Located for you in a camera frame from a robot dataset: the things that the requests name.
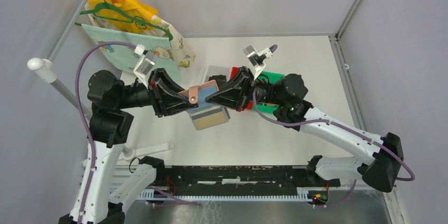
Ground light green patterned cloth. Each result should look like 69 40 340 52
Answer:
82 24 182 83

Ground white cable duct strip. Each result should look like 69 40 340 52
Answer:
136 189 312 203

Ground metal clothes rack pole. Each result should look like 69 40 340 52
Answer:
27 0 122 133

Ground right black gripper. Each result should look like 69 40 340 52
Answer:
206 66 284 111

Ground tan leather card holder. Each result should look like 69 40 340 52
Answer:
179 80 230 130

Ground green plastic bin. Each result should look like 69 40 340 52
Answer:
255 72 285 114

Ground green clothes hanger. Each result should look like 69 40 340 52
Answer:
79 2 173 41

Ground red plastic bin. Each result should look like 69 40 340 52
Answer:
229 67 255 111

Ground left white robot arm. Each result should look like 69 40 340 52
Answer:
59 68 198 223

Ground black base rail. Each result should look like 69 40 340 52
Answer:
151 165 341 196

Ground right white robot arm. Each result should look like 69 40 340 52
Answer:
205 67 408 193

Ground cream patterned cloth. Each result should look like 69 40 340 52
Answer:
151 15 196 68

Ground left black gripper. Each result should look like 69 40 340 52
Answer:
117 66 200 115

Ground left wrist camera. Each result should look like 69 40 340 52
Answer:
133 44 157 87

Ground yellow cards in green bin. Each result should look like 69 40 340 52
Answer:
259 102 278 108

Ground white plastic bin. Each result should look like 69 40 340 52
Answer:
203 64 232 82

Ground yellow garment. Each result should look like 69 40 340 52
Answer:
87 0 163 35

